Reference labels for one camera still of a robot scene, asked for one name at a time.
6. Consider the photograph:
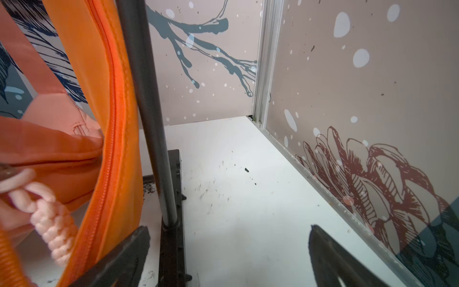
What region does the pink sling bag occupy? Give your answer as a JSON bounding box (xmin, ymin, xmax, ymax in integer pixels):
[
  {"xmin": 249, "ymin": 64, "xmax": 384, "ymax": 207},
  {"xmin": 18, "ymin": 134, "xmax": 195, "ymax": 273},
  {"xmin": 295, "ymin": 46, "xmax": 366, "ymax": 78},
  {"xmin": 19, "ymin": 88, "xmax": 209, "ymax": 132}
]
[{"xmin": 1, "ymin": 1, "xmax": 104, "ymax": 266}]

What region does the black clothes rack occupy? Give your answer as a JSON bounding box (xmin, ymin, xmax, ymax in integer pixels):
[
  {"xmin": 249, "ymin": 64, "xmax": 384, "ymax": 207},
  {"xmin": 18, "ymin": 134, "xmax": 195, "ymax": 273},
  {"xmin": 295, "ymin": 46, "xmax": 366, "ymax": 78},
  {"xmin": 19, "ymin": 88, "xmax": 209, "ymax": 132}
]
[{"xmin": 116, "ymin": 1, "xmax": 192, "ymax": 287}]

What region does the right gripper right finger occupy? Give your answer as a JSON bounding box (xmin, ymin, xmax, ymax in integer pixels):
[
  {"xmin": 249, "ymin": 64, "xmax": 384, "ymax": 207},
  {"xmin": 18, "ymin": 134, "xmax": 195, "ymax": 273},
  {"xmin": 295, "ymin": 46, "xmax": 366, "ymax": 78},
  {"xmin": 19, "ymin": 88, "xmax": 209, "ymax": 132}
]
[{"xmin": 308, "ymin": 225, "xmax": 387, "ymax": 287}]

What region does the bright orange sling bag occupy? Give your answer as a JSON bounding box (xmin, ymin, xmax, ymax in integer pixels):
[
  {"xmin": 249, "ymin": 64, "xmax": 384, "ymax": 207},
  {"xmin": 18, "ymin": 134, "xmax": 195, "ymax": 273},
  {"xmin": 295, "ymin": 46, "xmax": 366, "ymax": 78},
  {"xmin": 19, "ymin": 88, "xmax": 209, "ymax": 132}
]
[{"xmin": 44, "ymin": 1, "xmax": 143, "ymax": 287}]

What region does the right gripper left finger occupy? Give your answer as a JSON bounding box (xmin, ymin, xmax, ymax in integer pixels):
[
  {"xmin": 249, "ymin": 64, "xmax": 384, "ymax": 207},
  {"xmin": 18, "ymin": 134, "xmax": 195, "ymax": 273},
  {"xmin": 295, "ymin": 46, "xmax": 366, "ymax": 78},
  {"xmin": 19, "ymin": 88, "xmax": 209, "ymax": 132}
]
[{"xmin": 71, "ymin": 226, "xmax": 150, "ymax": 287}]

